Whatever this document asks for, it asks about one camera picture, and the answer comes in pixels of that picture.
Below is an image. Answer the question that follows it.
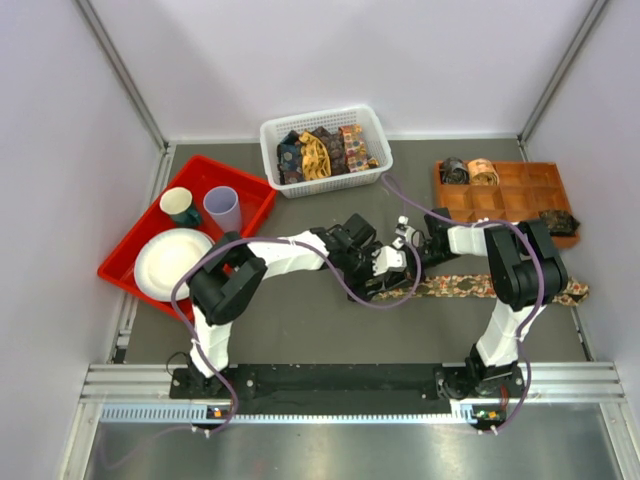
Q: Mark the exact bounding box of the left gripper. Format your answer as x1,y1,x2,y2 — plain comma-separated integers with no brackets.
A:
340,242,386,303

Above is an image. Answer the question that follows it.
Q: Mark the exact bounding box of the floral patterned tie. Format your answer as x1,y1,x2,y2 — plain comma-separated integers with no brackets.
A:
366,274,590,307

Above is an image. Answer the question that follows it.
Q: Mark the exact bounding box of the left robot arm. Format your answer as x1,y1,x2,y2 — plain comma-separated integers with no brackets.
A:
187,214,422,397

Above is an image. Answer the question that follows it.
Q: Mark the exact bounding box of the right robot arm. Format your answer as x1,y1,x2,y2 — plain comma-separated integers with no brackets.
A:
422,208,568,400

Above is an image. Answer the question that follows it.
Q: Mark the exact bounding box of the rolled dark grey tie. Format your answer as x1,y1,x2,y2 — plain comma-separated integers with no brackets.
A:
439,157,470,185

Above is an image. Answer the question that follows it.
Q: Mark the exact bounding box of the yellow patterned tie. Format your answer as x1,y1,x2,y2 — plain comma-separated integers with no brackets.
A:
299,131,331,181

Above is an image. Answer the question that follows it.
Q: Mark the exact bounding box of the rolled beige tie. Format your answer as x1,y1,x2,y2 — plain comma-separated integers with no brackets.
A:
467,158,500,186

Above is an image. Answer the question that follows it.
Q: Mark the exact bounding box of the orange dotted tie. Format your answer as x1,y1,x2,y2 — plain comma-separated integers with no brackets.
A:
339,124,379,173

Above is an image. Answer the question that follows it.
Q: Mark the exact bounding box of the maroon patterned tie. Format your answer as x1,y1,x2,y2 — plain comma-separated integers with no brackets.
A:
312,127,349,176

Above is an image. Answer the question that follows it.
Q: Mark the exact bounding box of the dark blue patterned tie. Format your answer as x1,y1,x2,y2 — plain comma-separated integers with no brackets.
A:
277,130,304,185

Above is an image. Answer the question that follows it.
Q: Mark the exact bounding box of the wooden compartment tray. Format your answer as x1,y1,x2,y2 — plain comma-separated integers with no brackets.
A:
434,162,572,222

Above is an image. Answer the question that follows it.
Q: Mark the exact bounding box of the rolled dark green tie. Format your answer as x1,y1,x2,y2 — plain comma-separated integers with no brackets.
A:
538,209,580,237

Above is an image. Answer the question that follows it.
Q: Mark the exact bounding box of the lilac plastic cup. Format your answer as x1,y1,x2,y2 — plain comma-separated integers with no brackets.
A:
203,186,242,232

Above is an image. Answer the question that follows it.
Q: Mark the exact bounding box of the white plastic basket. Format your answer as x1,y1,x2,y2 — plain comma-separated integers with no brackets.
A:
260,105,393,198

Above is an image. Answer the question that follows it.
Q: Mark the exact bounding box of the red plastic tray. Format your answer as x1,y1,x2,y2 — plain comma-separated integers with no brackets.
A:
97,155,276,318

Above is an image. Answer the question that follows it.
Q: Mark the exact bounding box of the green mug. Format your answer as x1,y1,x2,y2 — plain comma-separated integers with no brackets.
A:
159,187,202,228

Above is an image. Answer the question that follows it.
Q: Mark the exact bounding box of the white paper plate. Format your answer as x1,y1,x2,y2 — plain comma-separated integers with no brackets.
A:
134,228,214,302

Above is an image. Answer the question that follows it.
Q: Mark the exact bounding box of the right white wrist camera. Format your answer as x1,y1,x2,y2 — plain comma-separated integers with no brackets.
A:
393,215,421,248

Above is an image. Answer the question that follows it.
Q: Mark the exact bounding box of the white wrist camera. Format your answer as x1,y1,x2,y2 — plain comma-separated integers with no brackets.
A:
372,238,407,277
393,215,421,248

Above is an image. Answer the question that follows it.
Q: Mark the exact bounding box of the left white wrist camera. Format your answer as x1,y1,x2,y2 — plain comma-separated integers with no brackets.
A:
372,238,407,277

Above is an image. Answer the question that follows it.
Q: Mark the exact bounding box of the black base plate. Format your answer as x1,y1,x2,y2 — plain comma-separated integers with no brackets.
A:
169,363,524,415

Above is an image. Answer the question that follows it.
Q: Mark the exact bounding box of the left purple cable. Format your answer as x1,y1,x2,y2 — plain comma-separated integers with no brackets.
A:
169,236,424,437

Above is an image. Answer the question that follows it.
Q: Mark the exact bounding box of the aluminium front rail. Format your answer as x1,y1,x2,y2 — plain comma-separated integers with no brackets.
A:
80,362,625,426

